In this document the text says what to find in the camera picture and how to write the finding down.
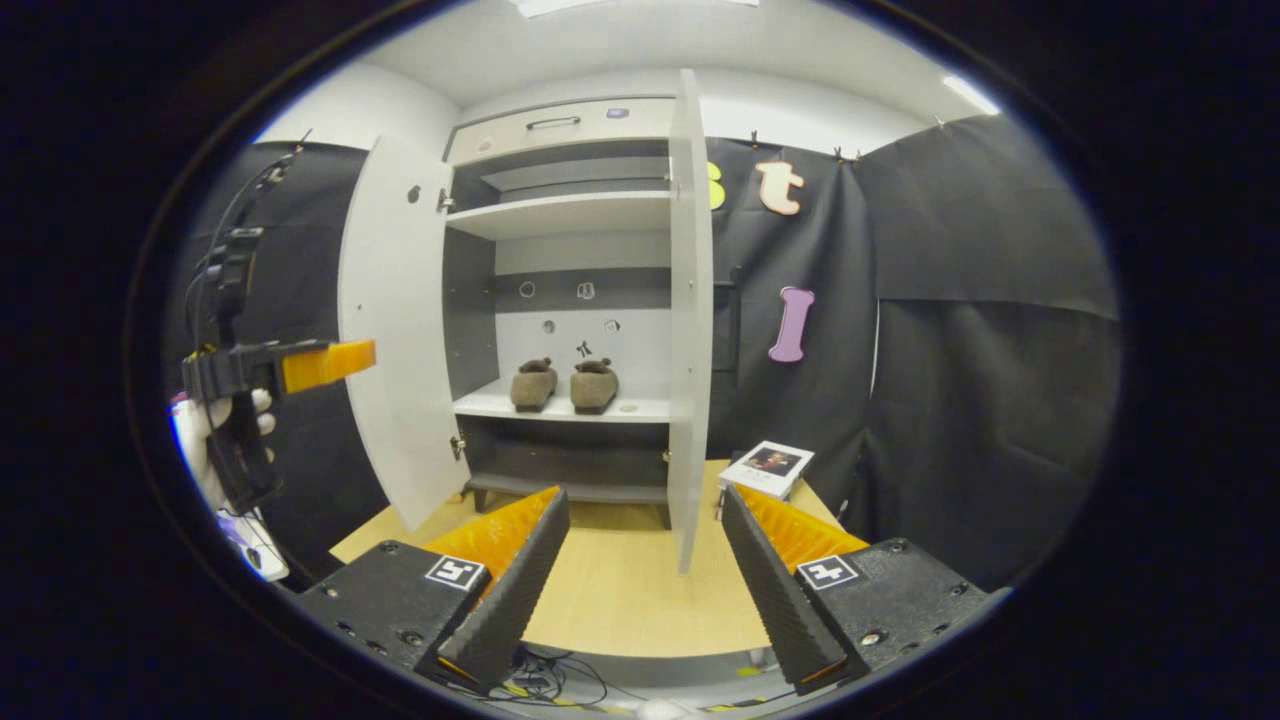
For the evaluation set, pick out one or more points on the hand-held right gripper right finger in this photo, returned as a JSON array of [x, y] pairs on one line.
[[775, 600]]

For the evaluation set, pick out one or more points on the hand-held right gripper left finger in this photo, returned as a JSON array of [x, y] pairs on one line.
[[515, 600]]

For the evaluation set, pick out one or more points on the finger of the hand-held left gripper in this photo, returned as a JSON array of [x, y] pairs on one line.
[[325, 365]]

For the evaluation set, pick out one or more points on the white cabinet door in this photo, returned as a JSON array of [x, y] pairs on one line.
[[410, 250], [690, 300]]

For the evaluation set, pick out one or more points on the brown fuzzy shoe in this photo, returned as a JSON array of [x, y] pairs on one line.
[[595, 385], [534, 385]]

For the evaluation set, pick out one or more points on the white shoe cabinet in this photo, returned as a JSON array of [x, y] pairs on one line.
[[640, 350]]

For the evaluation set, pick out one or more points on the white cabinet drawer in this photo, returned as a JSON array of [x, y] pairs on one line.
[[630, 138]]

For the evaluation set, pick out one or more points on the white book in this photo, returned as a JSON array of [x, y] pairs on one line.
[[770, 468]]

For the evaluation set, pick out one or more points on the black backdrop cloth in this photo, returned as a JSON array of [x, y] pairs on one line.
[[980, 420]]

